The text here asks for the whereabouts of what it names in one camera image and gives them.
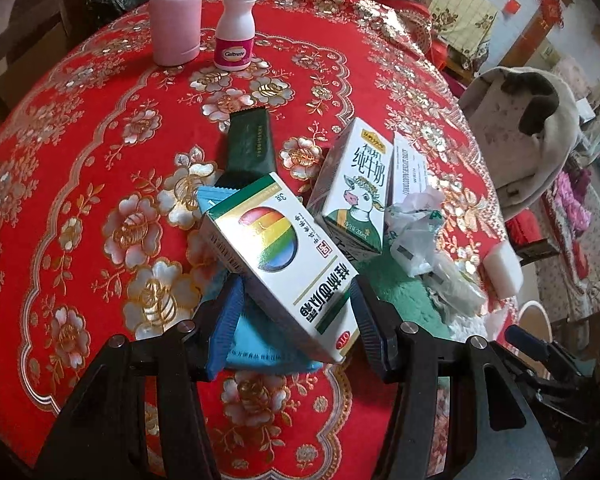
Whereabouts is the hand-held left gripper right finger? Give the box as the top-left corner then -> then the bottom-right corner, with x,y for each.
349,277 -> 561,480

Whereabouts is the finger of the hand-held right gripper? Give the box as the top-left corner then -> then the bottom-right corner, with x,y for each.
505,325 -> 588,386

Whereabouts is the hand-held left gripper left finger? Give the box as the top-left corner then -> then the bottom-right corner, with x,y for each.
35,275 -> 246,480

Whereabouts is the beige round bin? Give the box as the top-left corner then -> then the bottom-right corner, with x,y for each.
517,300 -> 553,356

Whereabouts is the light blue snack packet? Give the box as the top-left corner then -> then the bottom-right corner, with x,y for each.
196,184 -> 321,376

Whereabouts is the white foam block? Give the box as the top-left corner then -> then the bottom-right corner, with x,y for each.
482,240 -> 525,301

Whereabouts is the white rainbow medicine box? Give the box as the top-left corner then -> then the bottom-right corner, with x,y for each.
200,172 -> 353,365

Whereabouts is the white plastic wrapper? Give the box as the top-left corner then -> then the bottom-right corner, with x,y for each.
382,187 -> 488,321

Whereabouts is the dark green wrapper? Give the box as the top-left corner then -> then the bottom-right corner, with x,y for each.
215,107 -> 277,191

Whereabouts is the green fuzzy cloth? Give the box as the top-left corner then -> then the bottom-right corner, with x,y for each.
347,252 -> 461,341

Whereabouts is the red round cushion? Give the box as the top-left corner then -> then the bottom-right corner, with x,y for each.
507,210 -> 546,246

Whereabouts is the white green milk carton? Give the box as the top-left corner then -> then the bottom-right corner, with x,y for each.
307,117 -> 395,256

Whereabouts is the pink quilted clothing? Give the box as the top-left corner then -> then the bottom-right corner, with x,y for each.
555,170 -> 593,221

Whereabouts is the white printed paper box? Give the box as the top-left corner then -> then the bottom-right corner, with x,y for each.
386,132 -> 446,211

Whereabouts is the white fleece coat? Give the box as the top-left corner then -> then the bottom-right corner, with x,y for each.
457,66 -> 593,211

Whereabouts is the red floral tablecloth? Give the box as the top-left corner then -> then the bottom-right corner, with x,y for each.
0,0 -> 518,480

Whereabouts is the white pill bottle pink label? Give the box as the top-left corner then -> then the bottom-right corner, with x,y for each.
213,0 -> 259,71

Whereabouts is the pink thermos bottle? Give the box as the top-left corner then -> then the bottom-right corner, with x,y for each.
147,0 -> 203,67

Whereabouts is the yellow floral cover cloth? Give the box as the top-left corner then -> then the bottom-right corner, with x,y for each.
420,0 -> 498,58

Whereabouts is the brown wooden chair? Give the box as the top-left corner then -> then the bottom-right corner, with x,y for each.
0,0 -> 73,111

